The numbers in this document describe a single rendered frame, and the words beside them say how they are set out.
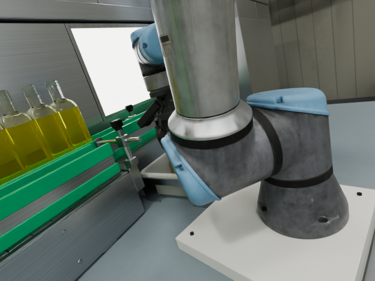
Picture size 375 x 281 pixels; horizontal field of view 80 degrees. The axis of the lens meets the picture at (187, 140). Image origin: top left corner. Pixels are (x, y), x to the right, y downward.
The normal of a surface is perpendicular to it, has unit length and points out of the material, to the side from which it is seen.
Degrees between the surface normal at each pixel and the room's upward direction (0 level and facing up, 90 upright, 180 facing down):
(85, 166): 90
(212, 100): 105
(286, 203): 72
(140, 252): 0
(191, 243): 0
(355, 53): 90
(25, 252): 90
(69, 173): 90
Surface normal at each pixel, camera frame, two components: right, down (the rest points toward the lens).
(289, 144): 0.25, 0.11
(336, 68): -0.67, 0.40
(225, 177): 0.29, 0.44
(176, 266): -0.27, -0.91
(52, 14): 0.82, -0.06
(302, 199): -0.33, 0.07
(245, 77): -0.51, 0.40
